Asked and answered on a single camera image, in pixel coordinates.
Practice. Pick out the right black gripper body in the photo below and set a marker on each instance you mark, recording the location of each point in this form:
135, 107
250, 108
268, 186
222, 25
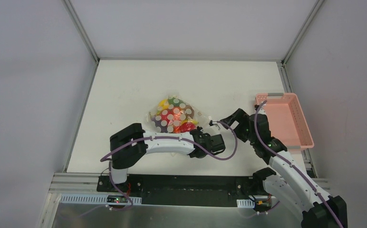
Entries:
230, 118

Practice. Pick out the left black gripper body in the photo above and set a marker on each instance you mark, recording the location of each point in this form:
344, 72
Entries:
217, 143

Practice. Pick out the polka dot zip bag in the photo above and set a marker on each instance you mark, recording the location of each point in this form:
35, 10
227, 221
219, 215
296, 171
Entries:
174, 115

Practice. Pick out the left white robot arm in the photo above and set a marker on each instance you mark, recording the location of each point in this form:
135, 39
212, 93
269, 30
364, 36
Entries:
129, 145

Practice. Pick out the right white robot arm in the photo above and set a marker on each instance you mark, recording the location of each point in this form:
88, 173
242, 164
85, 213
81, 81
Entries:
283, 178

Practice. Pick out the pink plastic basket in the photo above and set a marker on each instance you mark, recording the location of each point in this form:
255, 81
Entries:
286, 119

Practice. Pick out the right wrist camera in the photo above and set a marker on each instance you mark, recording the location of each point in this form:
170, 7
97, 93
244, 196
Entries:
213, 123

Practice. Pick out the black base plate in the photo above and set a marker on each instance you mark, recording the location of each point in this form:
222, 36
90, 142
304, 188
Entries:
178, 190

